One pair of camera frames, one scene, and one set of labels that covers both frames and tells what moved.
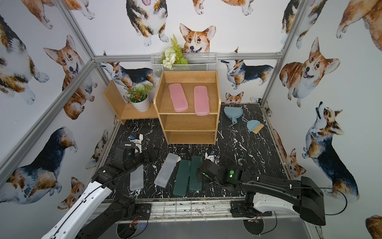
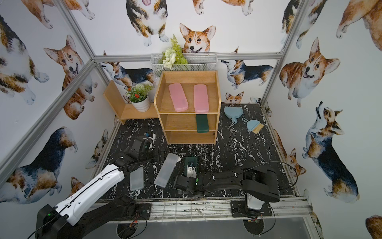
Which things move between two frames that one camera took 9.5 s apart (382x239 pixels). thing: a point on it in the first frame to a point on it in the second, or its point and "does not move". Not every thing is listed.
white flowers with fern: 173,55 does not move
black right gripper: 200,171 to 181,185
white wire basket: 196,61 does not move
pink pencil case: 178,97 does not move
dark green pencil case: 196,162 to 202,123
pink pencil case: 201,100 does not move
